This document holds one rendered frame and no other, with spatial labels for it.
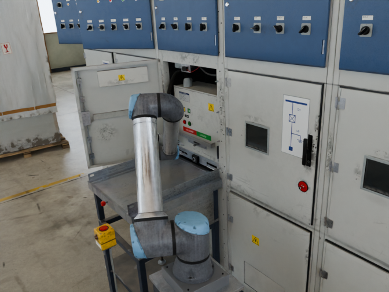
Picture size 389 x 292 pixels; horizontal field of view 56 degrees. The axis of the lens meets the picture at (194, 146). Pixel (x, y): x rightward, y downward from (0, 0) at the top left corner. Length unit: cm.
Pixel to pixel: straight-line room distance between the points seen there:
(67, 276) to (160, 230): 171
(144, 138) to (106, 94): 110
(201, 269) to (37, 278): 186
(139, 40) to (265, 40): 116
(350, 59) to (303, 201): 76
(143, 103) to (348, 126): 90
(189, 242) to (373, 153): 85
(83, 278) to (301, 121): 209
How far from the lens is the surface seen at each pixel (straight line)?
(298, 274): 223
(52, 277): 322
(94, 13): 296
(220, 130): 228
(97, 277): 309
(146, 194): 159
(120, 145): 280
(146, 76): 268
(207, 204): 244
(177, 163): 270
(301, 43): 175
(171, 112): 170
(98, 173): 257
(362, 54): 160
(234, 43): 204
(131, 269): 282
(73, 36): 362
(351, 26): 162
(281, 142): 193
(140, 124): 165
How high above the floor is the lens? 194
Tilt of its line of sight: 21 degrees down
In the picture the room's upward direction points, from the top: 3 degrees counter-clockwise
